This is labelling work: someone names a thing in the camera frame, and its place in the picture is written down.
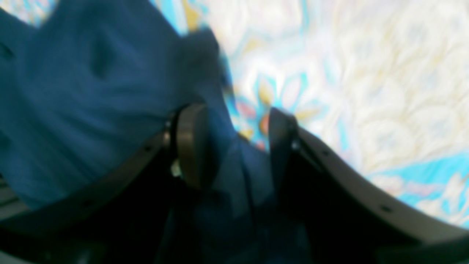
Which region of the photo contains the dark navy t-shirt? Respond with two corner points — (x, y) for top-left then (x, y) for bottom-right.
(1, 0), (309, 264)

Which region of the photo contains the patterned colourful tablecloth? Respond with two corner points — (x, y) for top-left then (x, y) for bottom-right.
(1, 0), (468, 228)

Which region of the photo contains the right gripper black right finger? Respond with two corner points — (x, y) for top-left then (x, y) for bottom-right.
(269, 107), (469, 264)

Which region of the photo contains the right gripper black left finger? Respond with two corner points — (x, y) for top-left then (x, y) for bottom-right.
(1, 104), (209, 264)

